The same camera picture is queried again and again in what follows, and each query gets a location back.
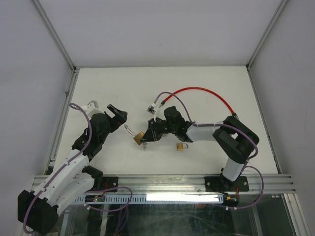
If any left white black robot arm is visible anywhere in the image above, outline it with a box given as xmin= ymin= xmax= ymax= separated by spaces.
xmin=18 ymin=103 xmax=127 ymax=235

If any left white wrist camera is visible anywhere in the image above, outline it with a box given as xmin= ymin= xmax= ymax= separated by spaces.
xmin=81 ymin=100 xmax=104 ymax=118

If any small brass padlock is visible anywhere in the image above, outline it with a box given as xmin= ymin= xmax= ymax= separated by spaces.
xmin=176 ymin=143 xmax=189 ymax=151

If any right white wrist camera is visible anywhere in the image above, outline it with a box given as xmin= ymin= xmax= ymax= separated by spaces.
xmin=147 ymin=103 xmax=159 ymax=122

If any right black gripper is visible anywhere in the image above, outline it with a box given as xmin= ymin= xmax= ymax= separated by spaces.
xmin=140 ymin=118 xmax=177 ymax=142

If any red cable lock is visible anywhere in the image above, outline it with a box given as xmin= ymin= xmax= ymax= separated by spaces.
xmin=159 ymin=87 xmax=237 ymax=116

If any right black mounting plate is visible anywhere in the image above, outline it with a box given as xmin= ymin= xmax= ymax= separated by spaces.
xmin=204 ymin=175 xmax=249 ymax=194

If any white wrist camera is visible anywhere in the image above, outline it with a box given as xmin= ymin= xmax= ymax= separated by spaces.
xmin=147 ymin=103 xmax=159 ymax=122
xmin=81 ymin=100 xmax=104 ymax=118

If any white slotted cable duct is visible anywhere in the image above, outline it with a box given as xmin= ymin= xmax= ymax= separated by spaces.
xmin=40 ymin=194 xmax=224 ymax=205

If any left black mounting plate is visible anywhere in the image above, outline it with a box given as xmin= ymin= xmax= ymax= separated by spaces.
xmin=85 ymin=176 xmax=119 ymax=193

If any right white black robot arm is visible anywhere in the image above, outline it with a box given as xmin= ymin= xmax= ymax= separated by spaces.
xmin=140 ymin=106 xmax=259 ymax=190

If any large brass padlock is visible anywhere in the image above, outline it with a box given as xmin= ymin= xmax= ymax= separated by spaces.
xmin=124 ymin=124 xmax=144 ymax=145

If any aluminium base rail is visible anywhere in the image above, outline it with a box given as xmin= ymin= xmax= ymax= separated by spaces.
xmin=30 ymin=174 xmax=296 ymax=196

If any black mounting plate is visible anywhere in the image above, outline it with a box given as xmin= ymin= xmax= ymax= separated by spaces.
xmin=85 ymin=176 xmax=119 ymax=193
xmin=204 ymin=175 xmax=249 ymax=194

